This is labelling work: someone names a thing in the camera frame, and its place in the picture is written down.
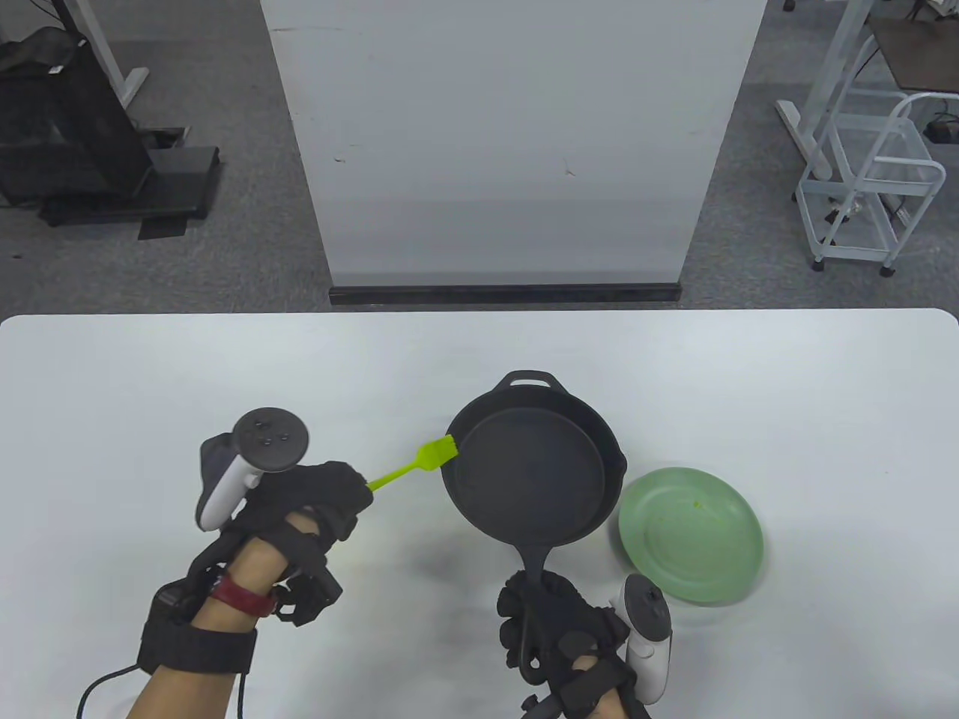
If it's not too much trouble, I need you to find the green round plate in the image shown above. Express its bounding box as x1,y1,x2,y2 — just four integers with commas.
618,467,765,604

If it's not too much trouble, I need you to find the white partition board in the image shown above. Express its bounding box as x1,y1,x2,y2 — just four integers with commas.
259,0,769,289

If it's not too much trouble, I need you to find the black partition base bar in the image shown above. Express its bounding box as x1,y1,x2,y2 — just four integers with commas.
329,282,683,306

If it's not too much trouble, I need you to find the black cast iron frying pan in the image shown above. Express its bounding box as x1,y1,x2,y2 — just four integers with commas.
441,370,629,684

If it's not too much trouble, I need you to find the white and black controller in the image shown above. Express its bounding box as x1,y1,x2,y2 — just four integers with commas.
196,407,310,533
611,574,674,705

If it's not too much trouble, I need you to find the brown tabletop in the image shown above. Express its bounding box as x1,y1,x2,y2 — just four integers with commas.
869,16,959,94

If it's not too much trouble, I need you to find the green silicone brush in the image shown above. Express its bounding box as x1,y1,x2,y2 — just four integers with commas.
366,436,459,491

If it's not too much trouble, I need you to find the black forearm strap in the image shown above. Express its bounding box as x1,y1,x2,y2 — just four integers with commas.
137,580,259,675

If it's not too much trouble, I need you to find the person's right hand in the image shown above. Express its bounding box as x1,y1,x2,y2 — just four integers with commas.
497,569,632,686

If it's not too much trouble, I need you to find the black cable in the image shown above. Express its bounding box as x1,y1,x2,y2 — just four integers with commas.
77,659,252,719

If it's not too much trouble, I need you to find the red wristband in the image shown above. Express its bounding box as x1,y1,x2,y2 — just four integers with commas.
210,573,276,617

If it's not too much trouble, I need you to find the person's right forearm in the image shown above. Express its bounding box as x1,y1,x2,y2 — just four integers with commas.
521,659,653,719

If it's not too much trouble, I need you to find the white desk leg frame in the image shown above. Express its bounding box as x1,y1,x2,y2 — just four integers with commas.
64,0,151,106
775,0,877,180

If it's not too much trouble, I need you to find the white wire trolley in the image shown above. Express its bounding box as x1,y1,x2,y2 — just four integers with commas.
794,91,948,278

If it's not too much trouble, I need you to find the white and black left controller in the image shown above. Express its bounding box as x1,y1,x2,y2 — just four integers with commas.
196,407,310,533

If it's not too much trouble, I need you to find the person's left hand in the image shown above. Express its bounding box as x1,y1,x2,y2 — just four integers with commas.
223,461,374,555

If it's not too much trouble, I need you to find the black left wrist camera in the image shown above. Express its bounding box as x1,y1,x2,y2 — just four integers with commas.
273,565,344,628

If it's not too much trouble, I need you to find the white and black right controller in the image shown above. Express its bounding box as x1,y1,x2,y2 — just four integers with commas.
611,574,674,705

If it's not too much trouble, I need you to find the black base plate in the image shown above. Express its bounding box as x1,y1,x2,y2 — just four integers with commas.
39,146,223,240

